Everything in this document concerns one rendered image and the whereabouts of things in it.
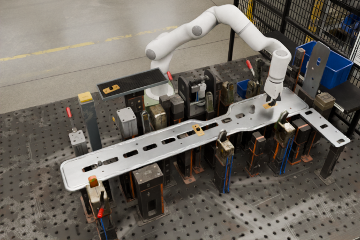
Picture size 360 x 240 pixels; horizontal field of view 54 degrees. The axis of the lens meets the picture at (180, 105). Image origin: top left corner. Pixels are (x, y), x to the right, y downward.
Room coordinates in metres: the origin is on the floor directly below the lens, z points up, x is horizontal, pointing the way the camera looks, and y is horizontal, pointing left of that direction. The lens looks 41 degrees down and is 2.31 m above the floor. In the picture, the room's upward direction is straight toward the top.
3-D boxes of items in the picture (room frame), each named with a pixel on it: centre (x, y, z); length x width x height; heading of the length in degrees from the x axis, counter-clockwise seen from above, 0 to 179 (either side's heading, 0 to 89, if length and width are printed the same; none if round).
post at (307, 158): (1.40, -0.74, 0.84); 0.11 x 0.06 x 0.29; 26
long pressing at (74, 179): (1.30, -0.08, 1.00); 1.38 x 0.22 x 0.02; 116
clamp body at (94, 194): (0.89, 0.35, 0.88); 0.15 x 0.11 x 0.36; 26
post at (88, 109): (1.40, 0.49, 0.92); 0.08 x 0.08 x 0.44; 26
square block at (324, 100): (1.52, -0.82, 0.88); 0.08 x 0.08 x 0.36; 26
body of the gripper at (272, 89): (1.51, -0.51, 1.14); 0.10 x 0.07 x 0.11; 26
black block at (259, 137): (1.28, -0.42, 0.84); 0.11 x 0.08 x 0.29; 26
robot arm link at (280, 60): (1.52, -0.52, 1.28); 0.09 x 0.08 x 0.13; 150
